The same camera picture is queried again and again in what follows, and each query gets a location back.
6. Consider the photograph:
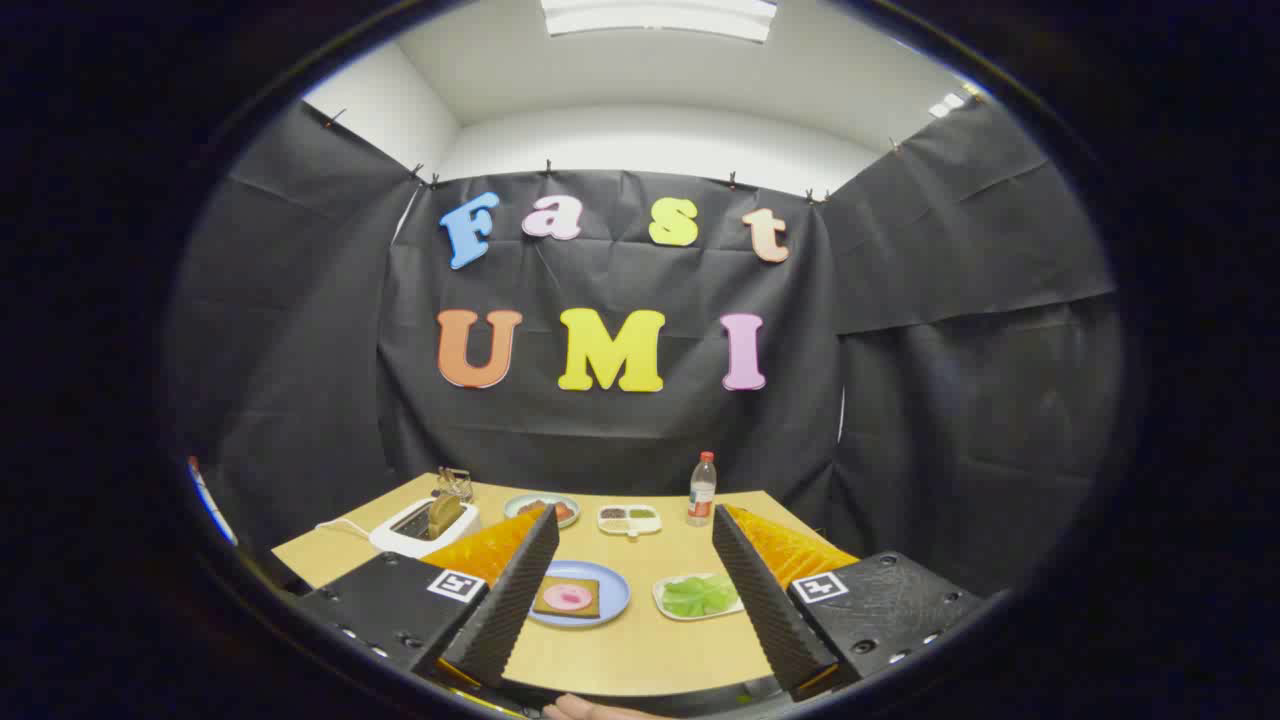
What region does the ceiling light panel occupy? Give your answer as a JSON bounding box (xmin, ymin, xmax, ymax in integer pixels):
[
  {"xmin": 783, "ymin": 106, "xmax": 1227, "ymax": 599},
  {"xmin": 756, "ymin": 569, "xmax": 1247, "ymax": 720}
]
[{"xmin": 540, "ymin": 0, "xmax": 779, "ymax": 44}]

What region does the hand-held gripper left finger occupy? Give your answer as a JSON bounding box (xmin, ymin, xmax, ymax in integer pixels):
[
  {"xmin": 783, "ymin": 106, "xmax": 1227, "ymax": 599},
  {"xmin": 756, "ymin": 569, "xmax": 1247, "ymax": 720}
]
[{"xmin": 295, "ymin": 505, "xmax": 561, "ymax": 691}]

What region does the square bread slice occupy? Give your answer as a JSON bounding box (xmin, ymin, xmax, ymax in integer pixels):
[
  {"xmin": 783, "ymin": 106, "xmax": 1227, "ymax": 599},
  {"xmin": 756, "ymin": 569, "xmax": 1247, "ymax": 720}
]
[{"xmin": 532, "ymin": 575, "xmax": 602, "ymax": 619}]

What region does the blue round plate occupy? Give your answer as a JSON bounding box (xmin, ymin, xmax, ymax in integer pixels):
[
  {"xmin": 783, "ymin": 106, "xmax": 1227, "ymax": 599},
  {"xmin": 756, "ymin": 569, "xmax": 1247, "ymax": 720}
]
[{"xmin": 527, "ymin": 560, "xmax": 632, "ymax": 629}]

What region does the green lettuce leaf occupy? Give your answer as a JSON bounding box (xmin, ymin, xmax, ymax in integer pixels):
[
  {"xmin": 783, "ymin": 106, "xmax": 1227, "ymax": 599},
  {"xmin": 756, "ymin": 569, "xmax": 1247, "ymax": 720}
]
[{"xmin": 662, "ymin": 575, "xmax": 741, "ymax": 618}]

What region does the white toaster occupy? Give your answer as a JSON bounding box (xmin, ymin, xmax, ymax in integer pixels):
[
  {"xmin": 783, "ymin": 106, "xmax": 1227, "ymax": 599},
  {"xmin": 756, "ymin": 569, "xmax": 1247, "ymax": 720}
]
[{"xmin": 370, "ymin": 497, "xmax": 481, "ymax": 559}]

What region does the pale green round plate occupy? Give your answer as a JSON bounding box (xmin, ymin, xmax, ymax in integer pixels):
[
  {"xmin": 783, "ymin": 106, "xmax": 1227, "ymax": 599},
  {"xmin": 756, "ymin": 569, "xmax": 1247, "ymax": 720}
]
[{"xmin": 503, "ymin": 493, "xmax": 581, "ymax": 529}]

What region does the white square plate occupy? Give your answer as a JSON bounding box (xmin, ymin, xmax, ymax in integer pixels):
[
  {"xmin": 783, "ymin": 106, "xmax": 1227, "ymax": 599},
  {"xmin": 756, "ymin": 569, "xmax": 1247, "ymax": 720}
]
[{"xmin": 652, "ymin": 573, "xmax": 746, "ymax": 622}]

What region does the clear bottle red cap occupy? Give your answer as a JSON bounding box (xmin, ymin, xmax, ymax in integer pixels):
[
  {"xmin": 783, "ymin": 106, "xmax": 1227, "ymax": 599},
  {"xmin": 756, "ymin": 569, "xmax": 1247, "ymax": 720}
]
[{"xmin": 686, "ymin": 451, "xmax": 718, "ymax": 528}]

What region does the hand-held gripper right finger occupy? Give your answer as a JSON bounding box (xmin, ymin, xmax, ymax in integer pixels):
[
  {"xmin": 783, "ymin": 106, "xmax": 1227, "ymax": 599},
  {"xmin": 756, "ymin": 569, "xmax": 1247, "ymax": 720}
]
[{"xmin": 712, "ymin": 503, "xmax": 991, "ymax": 701}]

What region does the white sectioned seed dish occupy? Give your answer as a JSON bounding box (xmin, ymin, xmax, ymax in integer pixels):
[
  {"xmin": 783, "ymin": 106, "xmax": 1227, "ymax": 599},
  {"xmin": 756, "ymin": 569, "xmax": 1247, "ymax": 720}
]
[{"xmin": 597, "ymin": 504, "xmax": 663, "ymax": 539}]

